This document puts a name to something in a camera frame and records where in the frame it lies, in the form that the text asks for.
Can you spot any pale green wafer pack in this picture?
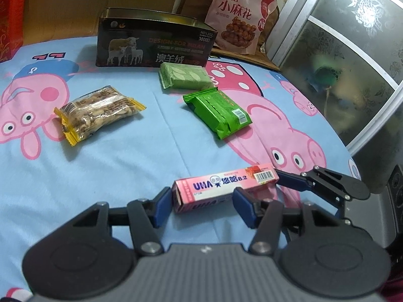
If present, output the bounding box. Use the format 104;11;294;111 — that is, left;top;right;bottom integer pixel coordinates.
159;62;214;91

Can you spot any Peppa Pig bed sheet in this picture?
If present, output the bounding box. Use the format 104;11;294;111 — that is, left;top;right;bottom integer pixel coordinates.
1;37;360;298

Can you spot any bright green snack pack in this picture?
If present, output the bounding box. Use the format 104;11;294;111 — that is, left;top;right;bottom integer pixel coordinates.
182;87;252;140

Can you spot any black metal tin box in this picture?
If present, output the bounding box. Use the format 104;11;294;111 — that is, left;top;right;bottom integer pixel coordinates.
96;8;217;67

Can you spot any pink UHA candy box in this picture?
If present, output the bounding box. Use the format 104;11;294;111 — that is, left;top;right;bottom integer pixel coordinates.
172;163;279;213

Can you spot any yellow peanut snack packet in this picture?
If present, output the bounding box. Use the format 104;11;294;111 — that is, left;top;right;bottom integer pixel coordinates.
54;85;146;146

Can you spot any frosted glass sliding door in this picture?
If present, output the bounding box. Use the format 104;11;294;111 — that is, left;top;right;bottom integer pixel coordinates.
266;0;402;192

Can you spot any red gift bag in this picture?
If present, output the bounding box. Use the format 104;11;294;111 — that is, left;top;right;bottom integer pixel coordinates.
1;0;25;63

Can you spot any large pink snack bag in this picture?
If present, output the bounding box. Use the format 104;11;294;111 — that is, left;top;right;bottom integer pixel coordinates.
205;0;277;55

